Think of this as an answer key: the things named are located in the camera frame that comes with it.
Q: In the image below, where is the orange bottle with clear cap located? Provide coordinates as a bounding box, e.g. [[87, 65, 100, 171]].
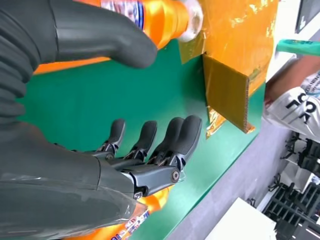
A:
[[65, 187, 174, 240]]

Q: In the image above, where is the black plastic crate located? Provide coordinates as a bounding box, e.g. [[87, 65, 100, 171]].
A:
[[262, 180, 320, 240]]

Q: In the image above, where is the black metal frame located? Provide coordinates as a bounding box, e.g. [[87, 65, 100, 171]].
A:
[[281, 131, 320, 180]]

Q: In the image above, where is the person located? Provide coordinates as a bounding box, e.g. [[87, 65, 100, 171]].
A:
[[262, 54, 320, 144]]

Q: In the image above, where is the white rectangular box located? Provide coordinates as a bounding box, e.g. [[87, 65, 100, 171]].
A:
[[205, 198, 278, 240]]

